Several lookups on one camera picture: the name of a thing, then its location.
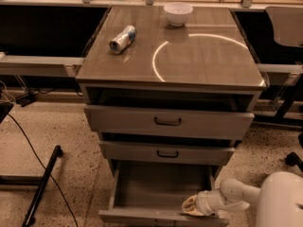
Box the grey drawer cabinet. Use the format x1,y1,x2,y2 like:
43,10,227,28
75,5,270,227

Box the grey top drawer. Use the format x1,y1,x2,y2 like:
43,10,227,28
84,105,254,140

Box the grey desk right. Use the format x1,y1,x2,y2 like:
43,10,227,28
258,63,303,86

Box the black metal stand leg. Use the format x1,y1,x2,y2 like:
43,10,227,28
22,146,63,227

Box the silver blue drink can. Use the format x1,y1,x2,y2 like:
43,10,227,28
109,26,137,54

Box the black floor cable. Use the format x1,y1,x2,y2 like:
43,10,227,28
6,111,80,227

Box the grey desk left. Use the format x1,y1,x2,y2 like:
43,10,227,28
0,53,84,78

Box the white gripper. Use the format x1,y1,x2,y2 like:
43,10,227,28
182,189,226,217

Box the grey drawer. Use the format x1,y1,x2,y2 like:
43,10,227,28
100,141,235,166
84,105,254,140
99,161,229,227

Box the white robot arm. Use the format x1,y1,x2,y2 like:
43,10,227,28
182,171,303,227

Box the grey bottom drawer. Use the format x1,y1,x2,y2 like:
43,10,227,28
99,161,229,227

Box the grey middle drawer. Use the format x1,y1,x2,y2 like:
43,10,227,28
100,141,235,166

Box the grey desk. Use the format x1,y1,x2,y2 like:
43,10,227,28
258,63,303,86
0,53,84,78

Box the white bowl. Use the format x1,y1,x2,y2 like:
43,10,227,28
164,2,193,26

